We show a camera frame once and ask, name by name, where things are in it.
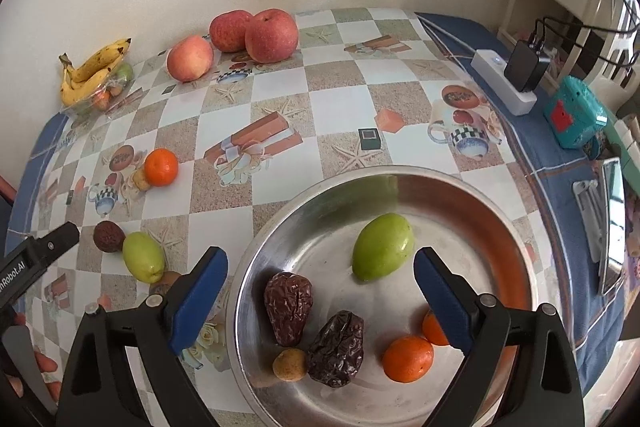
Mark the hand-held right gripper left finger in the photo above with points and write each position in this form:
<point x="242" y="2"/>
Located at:
<point x="197" y="302"/>

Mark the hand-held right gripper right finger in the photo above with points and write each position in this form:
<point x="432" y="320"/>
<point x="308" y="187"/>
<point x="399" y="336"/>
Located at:
<point x="442" y="302"/>

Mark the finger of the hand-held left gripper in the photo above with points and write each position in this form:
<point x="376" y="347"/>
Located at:
<point x="52" y="246"/>

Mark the orange tangerine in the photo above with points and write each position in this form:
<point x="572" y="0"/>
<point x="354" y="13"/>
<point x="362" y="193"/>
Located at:
<point x="161" y="167"/>
<point x="432" y="329"/>
<point x="407" y="358"/>

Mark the stainless steel basin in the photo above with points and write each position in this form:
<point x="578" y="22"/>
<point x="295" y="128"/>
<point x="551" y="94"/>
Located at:
<point x="400" y="297"/>

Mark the large green jujube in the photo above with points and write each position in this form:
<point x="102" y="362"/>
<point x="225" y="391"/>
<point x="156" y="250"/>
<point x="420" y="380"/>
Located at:
<point x="382" y="247"/>

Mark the dark red date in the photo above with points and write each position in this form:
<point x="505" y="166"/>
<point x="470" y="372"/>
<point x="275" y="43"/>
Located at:
<point x="336" y="349"/>
<point x="108" y="237"/>
<point x="288" y="307"/>

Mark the small tan longan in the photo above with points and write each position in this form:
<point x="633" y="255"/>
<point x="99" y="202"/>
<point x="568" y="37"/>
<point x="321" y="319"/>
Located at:
<point x="289" y="364"/>
<point x="140" y="181"/>

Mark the person's left hand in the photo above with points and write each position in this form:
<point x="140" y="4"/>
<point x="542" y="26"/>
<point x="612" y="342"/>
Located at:
<point x="49" y="362"/>

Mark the small green jujube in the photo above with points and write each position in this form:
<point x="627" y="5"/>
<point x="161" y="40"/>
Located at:
<point x="143" y="257"/>

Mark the grey folding phone stand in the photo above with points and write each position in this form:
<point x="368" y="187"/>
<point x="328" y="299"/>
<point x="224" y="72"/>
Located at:
<point x="589" y="217"/>

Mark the clear plastic bag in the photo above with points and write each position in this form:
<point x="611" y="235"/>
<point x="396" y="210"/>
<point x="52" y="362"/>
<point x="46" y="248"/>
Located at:
<point x="117" y="89"/>

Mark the bunch of yellow bananas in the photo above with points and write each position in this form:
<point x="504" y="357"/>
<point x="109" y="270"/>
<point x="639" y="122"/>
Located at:
<point x="92" y="67"/>

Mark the smartphone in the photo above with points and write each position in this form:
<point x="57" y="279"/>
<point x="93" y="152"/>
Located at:
<point x="612" y="227"/>

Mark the blue cloth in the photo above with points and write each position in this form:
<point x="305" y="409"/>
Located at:
<point x="545" y="142"/>

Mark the teal box red label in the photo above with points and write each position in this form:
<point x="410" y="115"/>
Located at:
<point x="575" y="112"/>

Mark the pale pink peach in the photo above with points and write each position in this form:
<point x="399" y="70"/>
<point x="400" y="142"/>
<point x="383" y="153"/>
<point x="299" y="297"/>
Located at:
<point x="190" y="58"/>

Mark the white power strip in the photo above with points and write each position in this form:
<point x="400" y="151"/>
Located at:
<point x="492" y="69"/>

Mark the mint green board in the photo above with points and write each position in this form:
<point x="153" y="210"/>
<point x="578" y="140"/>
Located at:
<point x="627" y="139"/>

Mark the black charger plug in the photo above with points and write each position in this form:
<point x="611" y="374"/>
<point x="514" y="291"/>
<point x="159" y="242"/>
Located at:
<point x="525" y="67"/>

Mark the checkered printed tablecloth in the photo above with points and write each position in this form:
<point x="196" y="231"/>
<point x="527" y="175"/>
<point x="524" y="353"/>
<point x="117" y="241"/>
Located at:
<point x="340" y="57"/>

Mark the red apple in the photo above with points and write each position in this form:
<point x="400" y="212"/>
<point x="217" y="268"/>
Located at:
<point x="271" y="36"/>
<point x="227" y="31"/>

